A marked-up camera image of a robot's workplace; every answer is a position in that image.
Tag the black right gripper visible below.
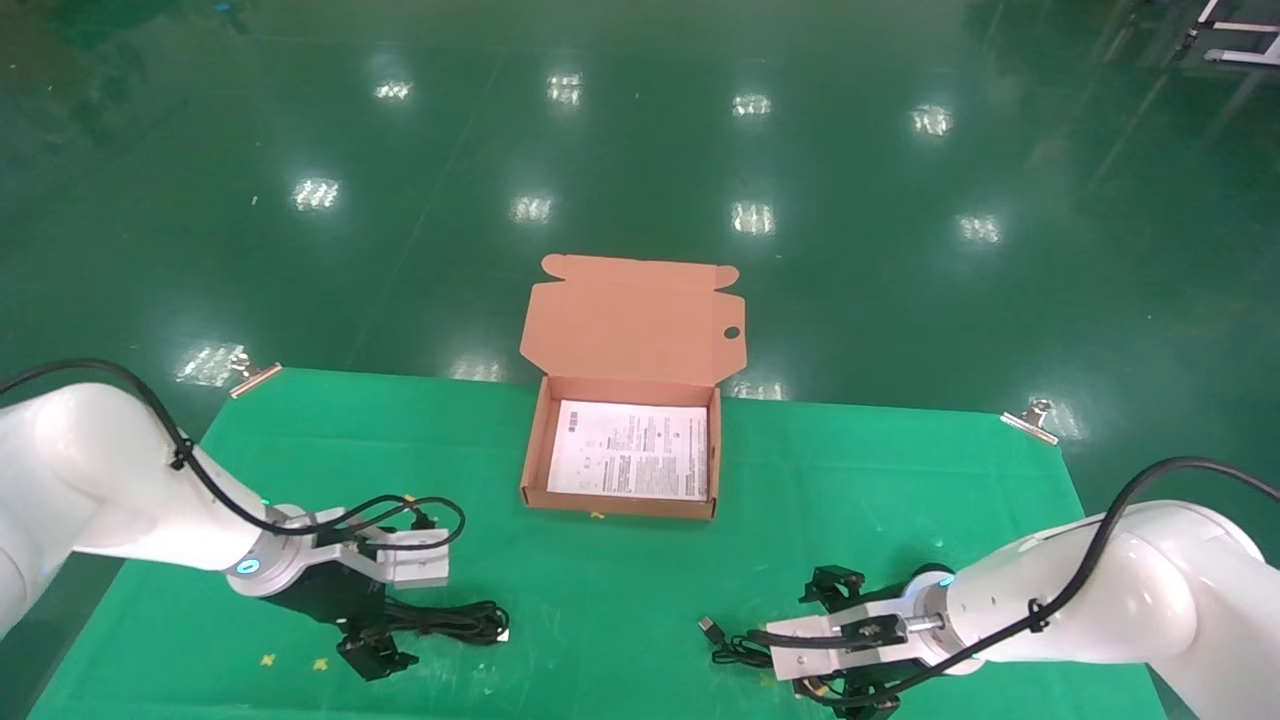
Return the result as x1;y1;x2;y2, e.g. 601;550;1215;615
793;566;926;717

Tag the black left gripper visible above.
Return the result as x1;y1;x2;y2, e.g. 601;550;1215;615
275;563;419;682

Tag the black data cable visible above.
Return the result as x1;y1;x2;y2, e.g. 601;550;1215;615
383;598;512;645

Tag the black wired mouse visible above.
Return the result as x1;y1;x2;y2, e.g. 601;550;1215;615
698;565;946;691

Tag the open orange cardboard box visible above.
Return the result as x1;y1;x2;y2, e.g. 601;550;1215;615
519;254;748;522

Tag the green table mat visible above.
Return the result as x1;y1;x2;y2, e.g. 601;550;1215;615
30;368;1171;720

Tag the white printed instruction sheet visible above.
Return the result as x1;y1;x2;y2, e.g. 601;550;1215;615
547;400;710;501

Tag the metal binder clip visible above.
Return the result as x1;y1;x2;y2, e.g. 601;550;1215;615
228;347;284;399
1002;398;1061;446

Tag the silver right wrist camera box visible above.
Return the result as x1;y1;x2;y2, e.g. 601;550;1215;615
765;610;941;681

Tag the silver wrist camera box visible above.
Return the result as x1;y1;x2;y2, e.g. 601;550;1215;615
765;610;941;681
300;525;451;591

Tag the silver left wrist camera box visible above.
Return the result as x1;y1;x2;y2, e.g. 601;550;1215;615
300;525;451;591

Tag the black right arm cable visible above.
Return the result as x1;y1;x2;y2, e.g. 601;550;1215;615
745;457;1280;713

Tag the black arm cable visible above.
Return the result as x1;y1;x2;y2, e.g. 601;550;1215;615
0;359;467;551
745;457;1280;713

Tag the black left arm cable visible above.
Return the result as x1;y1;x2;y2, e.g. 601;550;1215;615
0;359;467;551

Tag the white metal frame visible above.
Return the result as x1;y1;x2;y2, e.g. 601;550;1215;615
1175;0;1280;69

